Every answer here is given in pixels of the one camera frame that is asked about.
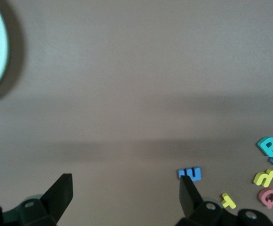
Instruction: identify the reddish pink letter Q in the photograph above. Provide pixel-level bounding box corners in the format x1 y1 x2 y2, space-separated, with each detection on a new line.
258 187 273 209

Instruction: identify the teal uppercase R letter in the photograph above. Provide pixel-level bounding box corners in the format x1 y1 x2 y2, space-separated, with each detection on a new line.
257 137 273 158

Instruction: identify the light blue lowercase m letter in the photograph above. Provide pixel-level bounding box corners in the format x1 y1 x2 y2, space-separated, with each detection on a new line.
177 166 202 182

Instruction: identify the yellow lowercase h letter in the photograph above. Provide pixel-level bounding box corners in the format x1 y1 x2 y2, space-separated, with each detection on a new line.
253 169 273 188

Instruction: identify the yellow uppercase H letter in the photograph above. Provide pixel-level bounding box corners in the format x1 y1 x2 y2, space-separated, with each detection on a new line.
220 193 237 210

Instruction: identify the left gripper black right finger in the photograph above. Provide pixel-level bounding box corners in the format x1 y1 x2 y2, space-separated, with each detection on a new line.
176 175 273 226

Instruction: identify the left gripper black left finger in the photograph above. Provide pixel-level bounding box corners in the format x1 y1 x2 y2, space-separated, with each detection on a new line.
0 173 73 226

